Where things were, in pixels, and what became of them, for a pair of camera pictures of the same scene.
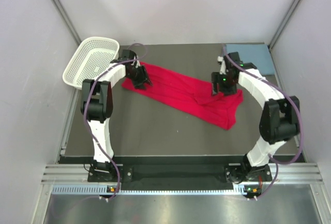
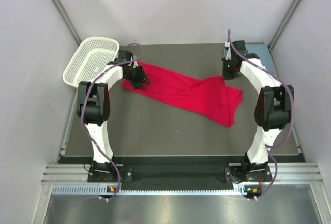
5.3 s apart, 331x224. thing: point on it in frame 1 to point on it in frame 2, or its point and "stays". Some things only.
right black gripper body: [225, 84] to [228, 70]
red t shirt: [192, 93] stays
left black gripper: [144, 78] stays
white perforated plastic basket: [94, 54] stays
